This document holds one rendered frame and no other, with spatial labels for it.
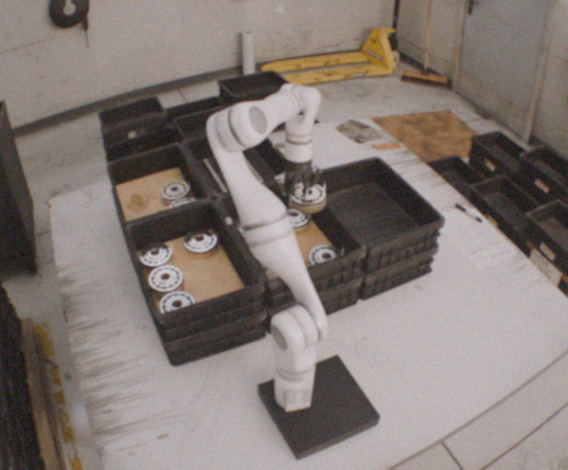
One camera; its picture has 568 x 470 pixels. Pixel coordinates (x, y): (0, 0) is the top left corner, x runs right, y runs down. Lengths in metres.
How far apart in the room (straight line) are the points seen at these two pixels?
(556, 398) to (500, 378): 1.00
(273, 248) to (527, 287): 1.07
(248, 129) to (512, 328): 1.07
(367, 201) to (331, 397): 0.74
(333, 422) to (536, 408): 1.34
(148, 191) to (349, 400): 1.03
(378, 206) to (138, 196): 0.83
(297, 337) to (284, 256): 0.16
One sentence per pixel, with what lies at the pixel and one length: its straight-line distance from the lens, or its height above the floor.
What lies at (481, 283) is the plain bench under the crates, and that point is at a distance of 1.75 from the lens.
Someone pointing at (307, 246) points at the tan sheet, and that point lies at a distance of 1.56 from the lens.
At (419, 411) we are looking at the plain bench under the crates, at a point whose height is 0.70.
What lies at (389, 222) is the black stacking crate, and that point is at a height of 0.83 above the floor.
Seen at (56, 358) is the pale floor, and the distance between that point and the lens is 2.51.
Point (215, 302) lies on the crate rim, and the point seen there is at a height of 0.92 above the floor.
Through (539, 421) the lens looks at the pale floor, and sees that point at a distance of 2.37.
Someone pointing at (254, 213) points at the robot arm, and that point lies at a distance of 0.98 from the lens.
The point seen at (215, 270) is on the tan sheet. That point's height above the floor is 0.83.
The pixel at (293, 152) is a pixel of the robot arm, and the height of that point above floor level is 1.17.
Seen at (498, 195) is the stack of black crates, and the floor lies 0.38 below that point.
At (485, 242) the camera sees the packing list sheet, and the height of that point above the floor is 0.70.
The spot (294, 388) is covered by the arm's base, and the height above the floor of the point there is 0.86.
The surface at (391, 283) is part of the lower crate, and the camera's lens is 1.62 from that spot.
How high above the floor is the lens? 1.87
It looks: 40 degrees down
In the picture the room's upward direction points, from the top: straight up
